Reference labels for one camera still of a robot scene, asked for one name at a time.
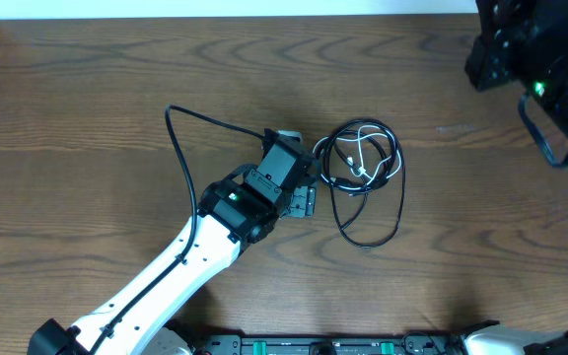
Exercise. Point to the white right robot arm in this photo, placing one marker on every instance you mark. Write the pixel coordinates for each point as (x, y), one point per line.
(525, 41)

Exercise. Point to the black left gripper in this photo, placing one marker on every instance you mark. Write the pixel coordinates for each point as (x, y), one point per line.
(307, 203)

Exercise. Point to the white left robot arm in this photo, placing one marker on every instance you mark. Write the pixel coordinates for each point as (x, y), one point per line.
(233, 213)

